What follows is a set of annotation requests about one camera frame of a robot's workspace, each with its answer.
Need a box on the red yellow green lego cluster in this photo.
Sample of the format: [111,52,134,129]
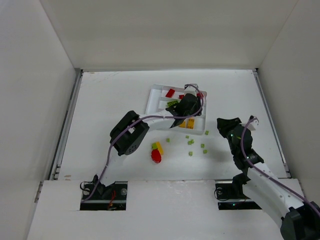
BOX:
[150,141,164,164]

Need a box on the white divided sorting tray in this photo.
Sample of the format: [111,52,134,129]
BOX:
[145,84,207,135]

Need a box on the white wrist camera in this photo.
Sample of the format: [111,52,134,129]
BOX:
[248,115,260,131]
[184,84,199,96]

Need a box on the long green lego brick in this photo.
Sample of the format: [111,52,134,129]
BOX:
[167,100,179,108]

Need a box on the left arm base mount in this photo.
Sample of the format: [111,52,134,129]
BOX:
[79,175,128,211]

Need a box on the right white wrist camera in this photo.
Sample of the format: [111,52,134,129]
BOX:
[248,115,260,131]

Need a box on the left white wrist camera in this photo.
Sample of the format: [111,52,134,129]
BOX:
[184,84,199,96]

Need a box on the small yellow lego brick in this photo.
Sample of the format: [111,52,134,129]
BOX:
[179,121,186,128]

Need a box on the yellow rounded lego brick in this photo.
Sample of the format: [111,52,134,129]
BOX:
[186,118,195,129]

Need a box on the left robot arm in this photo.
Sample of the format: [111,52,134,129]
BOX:
[92,93,204,193]

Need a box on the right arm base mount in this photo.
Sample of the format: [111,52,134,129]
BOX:
[214,173,262,211]

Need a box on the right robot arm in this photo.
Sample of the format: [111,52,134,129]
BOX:
[217,116,320,240]

